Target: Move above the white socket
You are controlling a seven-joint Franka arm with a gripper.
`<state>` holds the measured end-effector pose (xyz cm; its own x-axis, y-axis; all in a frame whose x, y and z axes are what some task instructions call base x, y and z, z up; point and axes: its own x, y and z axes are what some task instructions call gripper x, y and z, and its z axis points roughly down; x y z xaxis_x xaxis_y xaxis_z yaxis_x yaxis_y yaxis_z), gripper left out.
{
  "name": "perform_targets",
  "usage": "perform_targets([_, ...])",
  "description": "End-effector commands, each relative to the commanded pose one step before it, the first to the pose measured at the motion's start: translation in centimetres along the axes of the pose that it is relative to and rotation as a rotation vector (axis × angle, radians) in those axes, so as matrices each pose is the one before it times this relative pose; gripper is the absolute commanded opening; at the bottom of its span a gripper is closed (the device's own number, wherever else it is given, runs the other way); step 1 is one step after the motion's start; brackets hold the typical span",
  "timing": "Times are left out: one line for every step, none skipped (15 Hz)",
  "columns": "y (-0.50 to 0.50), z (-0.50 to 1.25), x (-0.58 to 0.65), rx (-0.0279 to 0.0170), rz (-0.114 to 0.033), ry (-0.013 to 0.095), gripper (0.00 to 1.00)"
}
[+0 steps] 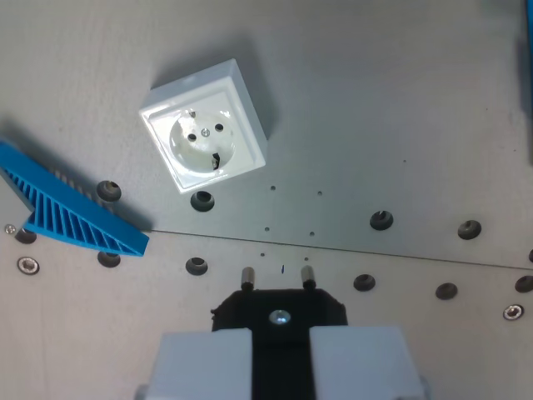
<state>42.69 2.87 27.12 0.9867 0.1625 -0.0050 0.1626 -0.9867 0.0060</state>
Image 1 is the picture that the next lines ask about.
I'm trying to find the blue object at edge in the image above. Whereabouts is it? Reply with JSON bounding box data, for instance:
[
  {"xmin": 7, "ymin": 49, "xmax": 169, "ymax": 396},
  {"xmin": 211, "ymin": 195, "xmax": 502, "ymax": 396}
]
[{"xmin": 518, "ymin": 0, "xmax": 533, "ymax": 166}]

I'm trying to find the black two-pin power plug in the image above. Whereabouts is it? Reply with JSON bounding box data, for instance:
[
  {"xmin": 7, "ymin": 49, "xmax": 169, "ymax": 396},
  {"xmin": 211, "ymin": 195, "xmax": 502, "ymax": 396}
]
[{"xmin": 210, "ymin": 266, "xmax": 349, "ymax": 400}]

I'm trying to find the white wall socket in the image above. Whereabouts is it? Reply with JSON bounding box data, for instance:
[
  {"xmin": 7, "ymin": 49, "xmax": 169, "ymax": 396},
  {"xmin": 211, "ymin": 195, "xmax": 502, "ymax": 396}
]
[{"xmin": 138, "ymin": 58, "xmax": 269, "ymax": 193}]

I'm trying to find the shiny hex socket screw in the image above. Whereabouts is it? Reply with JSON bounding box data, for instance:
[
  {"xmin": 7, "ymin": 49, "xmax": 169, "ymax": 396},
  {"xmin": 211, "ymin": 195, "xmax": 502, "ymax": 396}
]
[
  {"xmin": 17, "ymin": 256, "xmax": 41, "ymax": 275},
  {"xmin": 502, "ymin": 303, "xmax": 526, "ymax": 322}
]

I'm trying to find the dark countersunk bolt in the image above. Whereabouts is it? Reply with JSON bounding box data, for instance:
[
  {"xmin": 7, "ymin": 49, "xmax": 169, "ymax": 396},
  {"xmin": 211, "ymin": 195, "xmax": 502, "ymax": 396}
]
[
  {"xmin": 190, "ymin": 190, "xmax": 216, "ymax": 212},
  {"xmin": 97, "ymin": 180, "xmax": 122, "ymax": 202}
]

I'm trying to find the blue ribbed plastic wedge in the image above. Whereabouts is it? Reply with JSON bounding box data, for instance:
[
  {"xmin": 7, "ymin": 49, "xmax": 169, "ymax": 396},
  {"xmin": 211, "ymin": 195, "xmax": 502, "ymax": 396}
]
[{"xmin": 0, "ymin": 137, "xmax": 150, "ymax": 258}]

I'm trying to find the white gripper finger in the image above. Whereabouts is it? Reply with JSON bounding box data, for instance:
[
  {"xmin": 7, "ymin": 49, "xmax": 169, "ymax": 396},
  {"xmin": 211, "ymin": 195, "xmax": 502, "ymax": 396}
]
[
  {"xmin": 309, "ymin": 324, "xmax": 423, "ymax": 400},
  {"xmin": 145, "ymin": 328, "xmax": 254, "ymax": 400}
]

